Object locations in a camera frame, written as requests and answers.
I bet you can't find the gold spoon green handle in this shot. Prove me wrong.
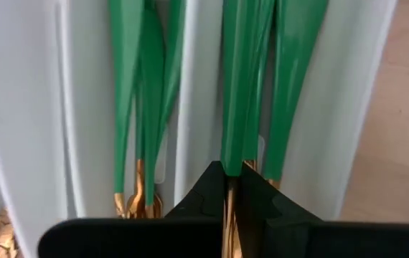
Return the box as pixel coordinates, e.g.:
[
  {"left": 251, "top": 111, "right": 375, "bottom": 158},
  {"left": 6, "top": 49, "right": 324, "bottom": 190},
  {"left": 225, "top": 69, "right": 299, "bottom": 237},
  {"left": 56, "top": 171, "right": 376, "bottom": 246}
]
[{"left": 0, "top": 206, "right": 19, "bottom": 258}]

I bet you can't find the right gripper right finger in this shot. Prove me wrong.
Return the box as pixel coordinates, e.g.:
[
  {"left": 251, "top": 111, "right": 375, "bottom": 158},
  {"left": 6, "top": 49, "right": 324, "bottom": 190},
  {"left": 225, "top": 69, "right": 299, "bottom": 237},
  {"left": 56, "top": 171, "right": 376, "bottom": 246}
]
[{"left": 239, "top": 161, "right": 409, "bottom": 258}]

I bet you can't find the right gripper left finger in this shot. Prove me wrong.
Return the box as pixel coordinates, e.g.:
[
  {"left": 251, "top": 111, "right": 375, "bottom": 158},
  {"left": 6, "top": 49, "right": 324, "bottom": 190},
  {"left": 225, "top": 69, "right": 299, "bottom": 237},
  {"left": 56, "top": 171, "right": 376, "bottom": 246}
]
[{"left": 37, "top": 160, "right": 226, "bottom": 258}]

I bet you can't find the white plastic cutlery tray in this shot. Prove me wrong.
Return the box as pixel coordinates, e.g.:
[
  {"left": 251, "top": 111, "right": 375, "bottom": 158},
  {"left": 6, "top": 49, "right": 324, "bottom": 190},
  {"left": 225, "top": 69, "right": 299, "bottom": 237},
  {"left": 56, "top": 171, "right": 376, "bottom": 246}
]
[{"left": 0, "top": 0, "right": 399, "bottom": 258}]

